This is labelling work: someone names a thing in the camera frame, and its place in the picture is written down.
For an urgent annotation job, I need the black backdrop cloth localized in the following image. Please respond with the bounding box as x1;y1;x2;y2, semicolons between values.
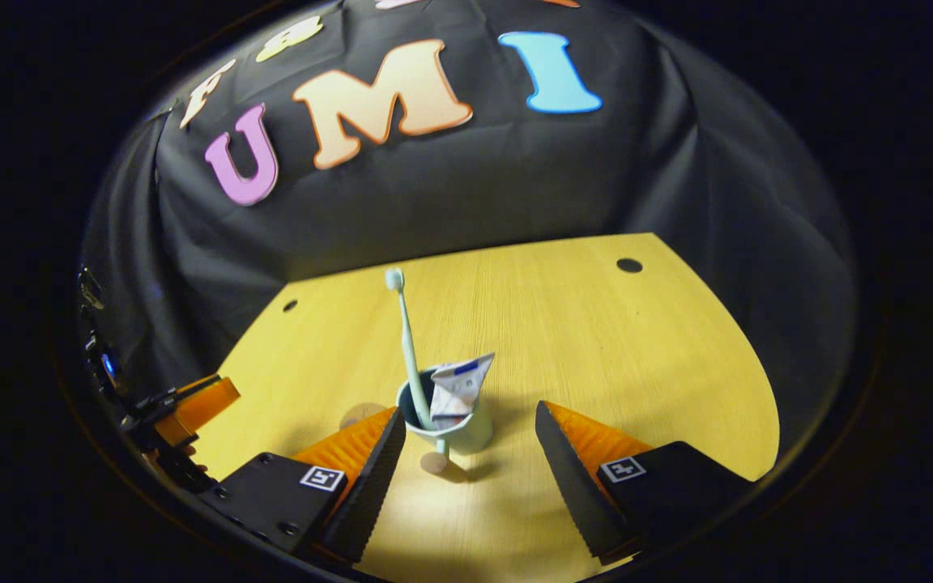
78;0;858;487

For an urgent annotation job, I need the pale green cup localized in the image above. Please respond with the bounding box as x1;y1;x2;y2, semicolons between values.
396;368;494;475

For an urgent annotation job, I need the wooden desktop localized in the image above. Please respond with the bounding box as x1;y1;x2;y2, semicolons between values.
191;232;781;583

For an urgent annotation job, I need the round wooden coaster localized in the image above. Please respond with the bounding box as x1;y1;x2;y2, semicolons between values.
339;402;387;431

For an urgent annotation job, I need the white toothpaste tube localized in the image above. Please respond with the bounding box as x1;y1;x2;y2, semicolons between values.
429;352;496;431

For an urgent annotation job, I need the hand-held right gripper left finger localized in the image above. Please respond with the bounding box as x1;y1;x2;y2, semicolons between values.
199;406;407;564

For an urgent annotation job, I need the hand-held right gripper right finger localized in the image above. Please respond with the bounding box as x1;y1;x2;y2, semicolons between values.
535;400;756;560

